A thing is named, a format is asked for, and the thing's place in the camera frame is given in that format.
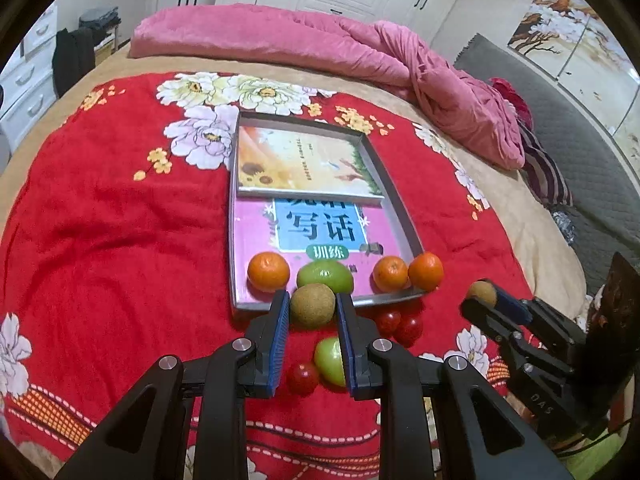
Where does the small brown kiwi fruit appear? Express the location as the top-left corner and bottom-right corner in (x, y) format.
(465, 280), (498, 308)

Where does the beige bed sheet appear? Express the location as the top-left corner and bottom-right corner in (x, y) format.
(0, 44), (587, 480)

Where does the right orange tangerine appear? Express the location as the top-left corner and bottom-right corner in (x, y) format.
(408, 252), (444, 292)

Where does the orange tangerine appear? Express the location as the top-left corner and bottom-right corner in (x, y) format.
(247, 252), (291, 292)
(372, 256), (409, 292)
(408, 252), (444, 292)

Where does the grey quilted headboard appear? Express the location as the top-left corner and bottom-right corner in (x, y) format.
(454, 34), (639, 292)

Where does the middle orange tangerine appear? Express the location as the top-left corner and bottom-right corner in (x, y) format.
(372, 256), (409, 292)

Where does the striped pillow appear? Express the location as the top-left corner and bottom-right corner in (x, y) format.
(518, 119), (574, 207)

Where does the green fruit on blanket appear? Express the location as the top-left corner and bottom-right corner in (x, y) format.
(314, 336), (346, 388)

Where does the pink cover workbook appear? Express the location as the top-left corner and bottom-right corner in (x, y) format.
(229, 198), (414, 311)

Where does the large green fruit in tray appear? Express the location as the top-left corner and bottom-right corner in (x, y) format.
(296, 259), (355, 294)

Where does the pink quilt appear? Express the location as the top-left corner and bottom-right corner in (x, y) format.
(129, 3), (525, 170)

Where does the left orange tangerine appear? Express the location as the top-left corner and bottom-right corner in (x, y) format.
(247, 252), (291, 292)

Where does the grey metal tray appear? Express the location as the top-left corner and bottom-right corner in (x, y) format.
(228, 112), (423, 318)

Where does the sunflower cover book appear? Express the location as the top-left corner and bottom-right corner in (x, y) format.
(236, 126), (384, 204)

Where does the white drawer cabinet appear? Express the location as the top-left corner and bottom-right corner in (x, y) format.
(1, 3), (58, 154)

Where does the black clothes pile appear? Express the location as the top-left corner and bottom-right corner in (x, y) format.
(52, 27), (96, 98)

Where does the tree painting wall art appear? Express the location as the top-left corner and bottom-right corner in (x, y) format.
(508, 0), (639, 171)

